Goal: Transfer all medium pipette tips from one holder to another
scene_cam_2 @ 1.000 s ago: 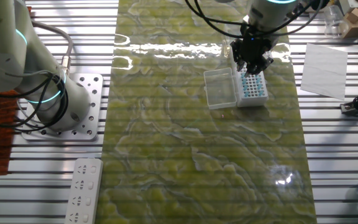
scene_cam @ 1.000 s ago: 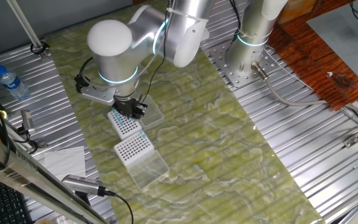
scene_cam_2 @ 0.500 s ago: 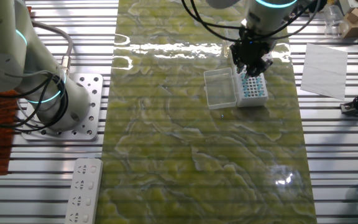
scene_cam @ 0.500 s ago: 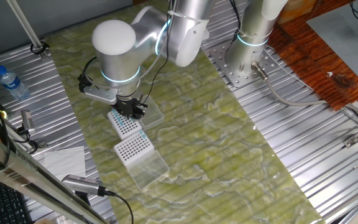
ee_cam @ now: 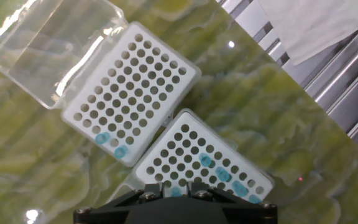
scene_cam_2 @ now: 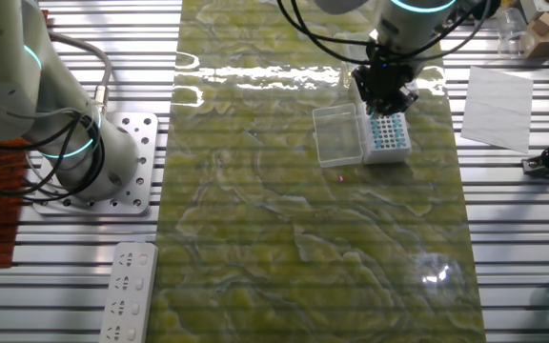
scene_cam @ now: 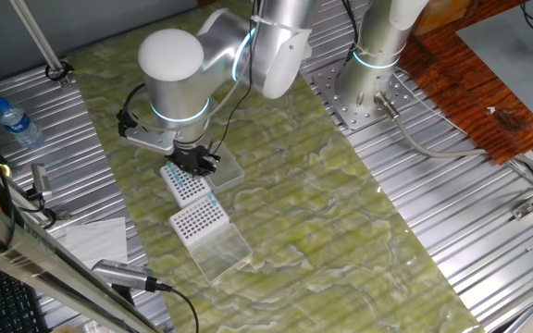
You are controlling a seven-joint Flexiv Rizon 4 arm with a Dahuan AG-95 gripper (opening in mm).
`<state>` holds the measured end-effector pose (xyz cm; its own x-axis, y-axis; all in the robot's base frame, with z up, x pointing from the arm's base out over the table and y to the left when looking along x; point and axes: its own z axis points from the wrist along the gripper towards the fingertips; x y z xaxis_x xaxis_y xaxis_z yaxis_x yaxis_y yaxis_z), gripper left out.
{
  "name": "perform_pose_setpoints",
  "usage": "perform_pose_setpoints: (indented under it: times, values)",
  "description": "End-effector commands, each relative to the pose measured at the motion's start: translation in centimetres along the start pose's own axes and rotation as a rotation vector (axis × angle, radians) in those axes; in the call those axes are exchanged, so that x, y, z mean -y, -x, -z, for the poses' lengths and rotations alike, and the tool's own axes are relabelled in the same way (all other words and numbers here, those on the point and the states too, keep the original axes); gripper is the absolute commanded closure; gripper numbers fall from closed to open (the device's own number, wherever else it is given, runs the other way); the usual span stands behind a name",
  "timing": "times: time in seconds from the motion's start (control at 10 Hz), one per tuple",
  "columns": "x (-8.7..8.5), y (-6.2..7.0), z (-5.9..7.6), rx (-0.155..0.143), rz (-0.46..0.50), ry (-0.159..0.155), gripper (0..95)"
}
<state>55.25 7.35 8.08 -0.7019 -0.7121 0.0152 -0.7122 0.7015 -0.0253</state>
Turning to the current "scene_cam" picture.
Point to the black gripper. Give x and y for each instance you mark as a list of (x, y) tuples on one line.
[(190, 159)]

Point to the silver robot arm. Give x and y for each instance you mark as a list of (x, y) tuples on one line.
[(174, 99)]

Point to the white pipette tip holder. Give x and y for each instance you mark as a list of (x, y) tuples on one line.
[(190, 196), (197, 222)]

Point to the green marble pattern mat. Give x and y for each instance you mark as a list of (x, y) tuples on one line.
[(294, 208)]

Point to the white paper sheet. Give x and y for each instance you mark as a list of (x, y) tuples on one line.
[(95, 240)]

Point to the clear water bottle blue cap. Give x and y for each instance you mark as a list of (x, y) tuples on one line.
[(19, 125)]

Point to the aluminium pole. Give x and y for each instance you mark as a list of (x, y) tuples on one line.
[(35, 32)]

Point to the black keyboard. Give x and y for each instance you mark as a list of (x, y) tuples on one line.
[(3, 305)]

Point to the brown wooden tabletop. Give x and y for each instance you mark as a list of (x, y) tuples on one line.
[(456, 92)]

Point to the grey mat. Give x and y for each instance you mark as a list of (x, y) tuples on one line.
[(516, 55)]

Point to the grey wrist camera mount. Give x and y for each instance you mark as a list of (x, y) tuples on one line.
[(151, 141)]

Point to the silver depth camera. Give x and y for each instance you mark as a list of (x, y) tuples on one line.
[(123, 275), (40, 178)]

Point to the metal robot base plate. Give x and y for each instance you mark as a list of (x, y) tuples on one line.
[(340, 106)]

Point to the aluminium frame beam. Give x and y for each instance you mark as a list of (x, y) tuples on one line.
[(40, 263)]

